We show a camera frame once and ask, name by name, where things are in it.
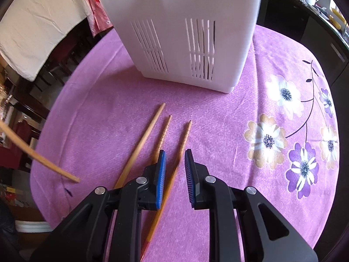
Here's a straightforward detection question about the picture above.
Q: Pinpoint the pink floral tablecloth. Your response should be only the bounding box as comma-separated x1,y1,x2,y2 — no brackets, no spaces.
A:
29,24,341,262

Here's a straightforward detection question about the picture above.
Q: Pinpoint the white hanging cloth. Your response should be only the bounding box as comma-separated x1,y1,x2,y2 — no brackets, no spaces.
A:
1,0,91,82

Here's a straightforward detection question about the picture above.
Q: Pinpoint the red checkered apron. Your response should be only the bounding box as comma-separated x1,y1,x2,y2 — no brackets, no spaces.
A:
86,0,112,37

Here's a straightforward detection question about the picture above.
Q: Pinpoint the white plastic utensil holder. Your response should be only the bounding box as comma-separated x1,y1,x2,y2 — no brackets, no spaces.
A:
100,0,261,93

